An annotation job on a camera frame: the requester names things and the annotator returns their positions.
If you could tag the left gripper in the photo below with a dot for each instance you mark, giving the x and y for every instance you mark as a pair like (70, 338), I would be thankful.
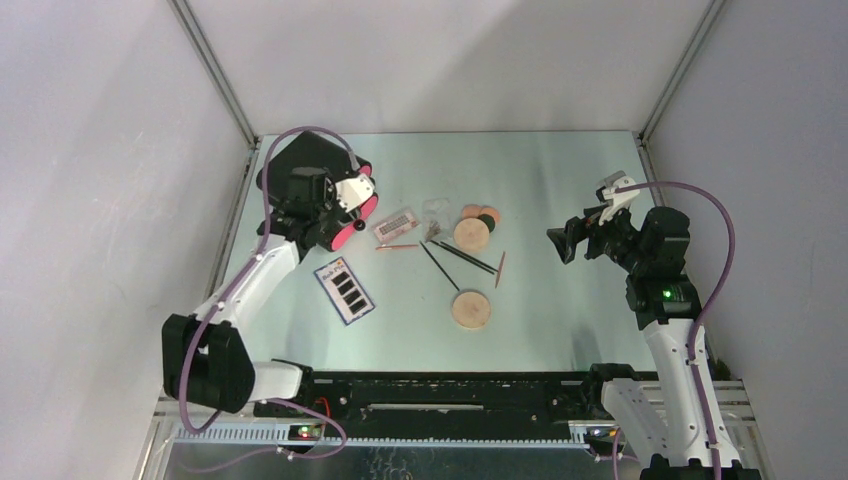
(341, 218)

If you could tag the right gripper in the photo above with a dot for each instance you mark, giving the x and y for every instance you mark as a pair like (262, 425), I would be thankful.
(565, 238)

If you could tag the black pink drawer organizer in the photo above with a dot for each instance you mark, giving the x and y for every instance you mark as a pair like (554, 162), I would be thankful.
(308, 149)

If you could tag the black thin brush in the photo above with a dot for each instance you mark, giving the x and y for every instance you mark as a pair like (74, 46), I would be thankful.
(460, 257)

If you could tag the black mascara wand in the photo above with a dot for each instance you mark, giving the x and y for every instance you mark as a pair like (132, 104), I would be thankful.
(467, 257)

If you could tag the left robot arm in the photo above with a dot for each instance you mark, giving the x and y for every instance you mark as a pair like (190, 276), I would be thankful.
(205, 357)

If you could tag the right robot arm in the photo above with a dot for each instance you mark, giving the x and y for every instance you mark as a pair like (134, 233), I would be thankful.
(690, 440)

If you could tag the orange round sponge right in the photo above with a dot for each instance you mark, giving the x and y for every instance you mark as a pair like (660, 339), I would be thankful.
(491, 212)

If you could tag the orange round sponge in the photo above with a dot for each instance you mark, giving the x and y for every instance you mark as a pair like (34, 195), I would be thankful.
(471, 211)
(491, 212)

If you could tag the dark green round sponge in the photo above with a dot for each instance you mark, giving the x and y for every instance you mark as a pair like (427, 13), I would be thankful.
(489, 221)

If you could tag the large beige sponge upper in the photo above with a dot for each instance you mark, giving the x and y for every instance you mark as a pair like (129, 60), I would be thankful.
(471, 235)

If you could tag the false eyelash case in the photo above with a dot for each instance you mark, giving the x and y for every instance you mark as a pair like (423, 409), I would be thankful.
(395, 225)

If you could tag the orange round sponge left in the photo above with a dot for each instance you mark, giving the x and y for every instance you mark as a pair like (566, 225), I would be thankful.
(471, 211)

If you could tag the bob pin card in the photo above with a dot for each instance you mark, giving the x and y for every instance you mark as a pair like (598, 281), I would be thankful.
(346, 293)

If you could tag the long black wand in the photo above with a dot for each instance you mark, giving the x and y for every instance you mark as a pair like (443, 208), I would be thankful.
(438, 265)

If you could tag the beige round sponge lower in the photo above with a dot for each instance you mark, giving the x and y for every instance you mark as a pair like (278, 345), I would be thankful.
(471, 310)

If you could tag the clear bag of clips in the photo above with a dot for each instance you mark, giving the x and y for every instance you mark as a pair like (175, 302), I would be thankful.
(437, 219)

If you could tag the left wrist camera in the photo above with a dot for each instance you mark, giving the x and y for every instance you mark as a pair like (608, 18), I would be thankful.
(351, 193)

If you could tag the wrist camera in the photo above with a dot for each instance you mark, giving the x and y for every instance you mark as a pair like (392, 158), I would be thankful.
(613, 196)
(351, 193)

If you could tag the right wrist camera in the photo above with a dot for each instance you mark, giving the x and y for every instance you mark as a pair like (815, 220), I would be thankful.
(613, 196)

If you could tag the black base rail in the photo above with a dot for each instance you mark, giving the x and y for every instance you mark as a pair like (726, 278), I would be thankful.
(463, 406)

